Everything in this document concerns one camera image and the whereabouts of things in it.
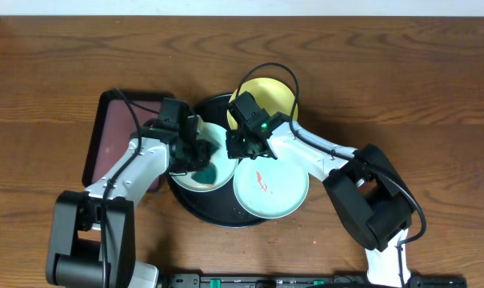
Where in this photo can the mint plate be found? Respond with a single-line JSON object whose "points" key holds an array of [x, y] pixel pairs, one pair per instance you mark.
{"points": [[226, 167], [269, 188]]}

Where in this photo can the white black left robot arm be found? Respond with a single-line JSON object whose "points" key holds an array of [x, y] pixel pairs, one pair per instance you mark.
{"points": [[92, 240]]}

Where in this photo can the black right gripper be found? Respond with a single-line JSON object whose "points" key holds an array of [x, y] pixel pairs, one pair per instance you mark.
{"points": [[233, 150]]}

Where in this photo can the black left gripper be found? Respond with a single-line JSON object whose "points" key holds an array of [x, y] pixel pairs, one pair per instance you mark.
{"points": [[203, 150]]}

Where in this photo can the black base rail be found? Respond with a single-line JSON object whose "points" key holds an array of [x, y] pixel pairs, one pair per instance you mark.
{"points": [[222, 281]]}

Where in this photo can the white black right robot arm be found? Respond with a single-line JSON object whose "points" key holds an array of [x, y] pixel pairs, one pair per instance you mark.
{"points": [[371, 200]]}

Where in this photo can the yellow plate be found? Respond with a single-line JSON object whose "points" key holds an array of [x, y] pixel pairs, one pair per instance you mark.
{"points": [[270, 94]]}

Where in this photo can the black rectangular maroon tray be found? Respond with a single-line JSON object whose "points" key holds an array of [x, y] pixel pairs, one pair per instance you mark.
{"points": [[113, 127]]}

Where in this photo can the green yellow sponge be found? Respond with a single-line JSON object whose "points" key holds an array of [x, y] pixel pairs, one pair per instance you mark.
{"points": [[207, 175]]}

